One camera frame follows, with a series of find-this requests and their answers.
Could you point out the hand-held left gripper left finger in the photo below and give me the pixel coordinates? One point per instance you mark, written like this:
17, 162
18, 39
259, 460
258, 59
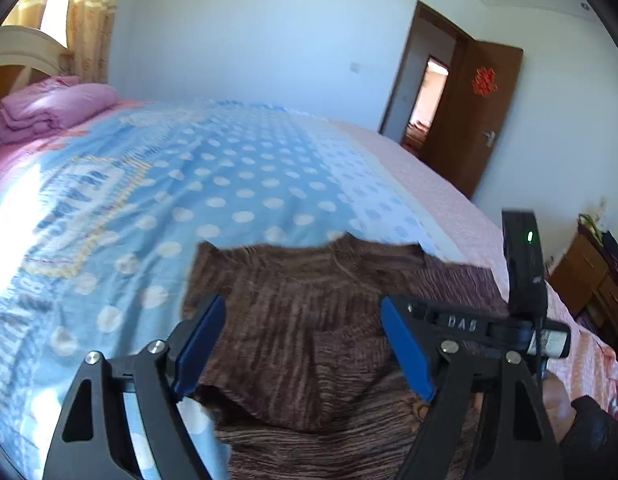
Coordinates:
199, 345

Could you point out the folded pink quilt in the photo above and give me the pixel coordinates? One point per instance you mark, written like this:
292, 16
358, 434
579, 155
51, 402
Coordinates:
49, 105

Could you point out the green plant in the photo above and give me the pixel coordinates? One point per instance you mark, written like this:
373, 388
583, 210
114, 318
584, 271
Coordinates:
589, 225

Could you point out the yellow patterned curtain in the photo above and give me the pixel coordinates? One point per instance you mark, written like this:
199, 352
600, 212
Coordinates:
89, 35

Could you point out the pink patterned bedsheet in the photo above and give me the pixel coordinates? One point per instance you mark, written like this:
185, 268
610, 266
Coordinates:
439, 195

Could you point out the brown wooden door frame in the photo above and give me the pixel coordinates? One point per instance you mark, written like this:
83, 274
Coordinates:
406, 60

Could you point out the cream wooden headboard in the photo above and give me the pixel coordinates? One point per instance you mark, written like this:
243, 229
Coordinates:
19, 45

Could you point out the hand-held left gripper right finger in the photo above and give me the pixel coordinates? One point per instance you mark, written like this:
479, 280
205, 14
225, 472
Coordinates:
406, 350

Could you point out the blue polka-dot printed blanket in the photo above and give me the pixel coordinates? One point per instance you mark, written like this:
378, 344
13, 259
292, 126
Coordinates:
214, 170

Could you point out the brown wooden door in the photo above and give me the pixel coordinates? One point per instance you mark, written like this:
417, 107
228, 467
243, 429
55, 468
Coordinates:
469, 125

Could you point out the brown wooden cabinet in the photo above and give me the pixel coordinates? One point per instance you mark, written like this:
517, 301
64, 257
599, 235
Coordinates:
579, 265

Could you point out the brown striped knit sweater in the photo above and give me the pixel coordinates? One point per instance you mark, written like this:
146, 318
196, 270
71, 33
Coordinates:
299, 350

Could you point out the black bag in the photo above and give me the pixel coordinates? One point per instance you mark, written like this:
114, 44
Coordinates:
614, 247

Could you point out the person's right forearm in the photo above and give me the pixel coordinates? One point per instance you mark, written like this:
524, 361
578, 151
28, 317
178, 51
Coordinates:
589, 430

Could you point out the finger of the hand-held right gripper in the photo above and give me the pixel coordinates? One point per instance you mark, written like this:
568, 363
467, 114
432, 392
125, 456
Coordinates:
459, 322

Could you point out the red paper door decoration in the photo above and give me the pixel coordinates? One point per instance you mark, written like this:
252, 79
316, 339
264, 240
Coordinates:
484, 81

